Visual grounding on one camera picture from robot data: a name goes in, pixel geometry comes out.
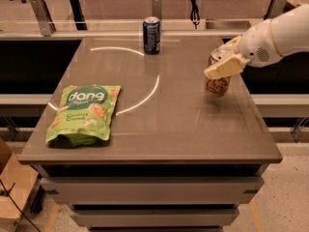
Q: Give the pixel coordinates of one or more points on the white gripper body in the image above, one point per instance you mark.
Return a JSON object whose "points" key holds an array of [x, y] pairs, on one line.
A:
{"points": [[256, 46]]}

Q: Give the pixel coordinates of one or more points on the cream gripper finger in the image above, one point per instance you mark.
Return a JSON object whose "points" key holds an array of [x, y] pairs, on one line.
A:
{"points": [[231, 65], [232, 45]]}

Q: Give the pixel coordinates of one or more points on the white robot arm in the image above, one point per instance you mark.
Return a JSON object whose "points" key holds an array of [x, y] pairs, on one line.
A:
{"points": [[290, 32]]}

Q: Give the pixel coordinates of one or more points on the blue soda can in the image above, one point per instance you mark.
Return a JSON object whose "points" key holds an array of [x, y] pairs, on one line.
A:
{"points": [[151, 35]]}

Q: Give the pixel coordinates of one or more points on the green rice chip bag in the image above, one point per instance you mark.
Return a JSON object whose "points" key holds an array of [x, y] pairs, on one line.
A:
{"points": [[84, 115]]}

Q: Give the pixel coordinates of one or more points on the upper grey drawer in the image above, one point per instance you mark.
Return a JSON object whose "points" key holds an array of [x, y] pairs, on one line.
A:
{"points": [[152, 191]]}

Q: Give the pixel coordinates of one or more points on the grey drawer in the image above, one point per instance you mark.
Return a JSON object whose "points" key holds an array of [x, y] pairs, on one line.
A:
{"points": [[152, 191], [155, 218]]}

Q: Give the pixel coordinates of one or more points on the lower grey drawer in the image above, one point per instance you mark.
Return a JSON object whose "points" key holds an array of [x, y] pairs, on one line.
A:
{"points": [[155, 218]]}

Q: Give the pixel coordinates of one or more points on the cardboard box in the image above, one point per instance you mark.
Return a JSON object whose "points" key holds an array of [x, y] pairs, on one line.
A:
{"points": [[17, 183]]}

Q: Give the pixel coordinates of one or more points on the right metal railing post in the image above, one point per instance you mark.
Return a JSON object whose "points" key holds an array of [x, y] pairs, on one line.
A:
{"points": [[275, 8]]}

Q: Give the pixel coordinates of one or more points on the metal railing post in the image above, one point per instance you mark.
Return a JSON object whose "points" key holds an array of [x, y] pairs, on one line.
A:
{"points": [[43, 17], [157, 8], [275, 8]]}

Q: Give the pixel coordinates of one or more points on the middle metal railing post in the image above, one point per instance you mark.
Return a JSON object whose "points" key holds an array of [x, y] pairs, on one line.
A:
{"points": [[157, 8]]}

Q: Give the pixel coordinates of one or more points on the left metal railing post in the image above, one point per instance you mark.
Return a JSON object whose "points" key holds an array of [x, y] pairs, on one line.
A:
{"points": [[43, 17]]}

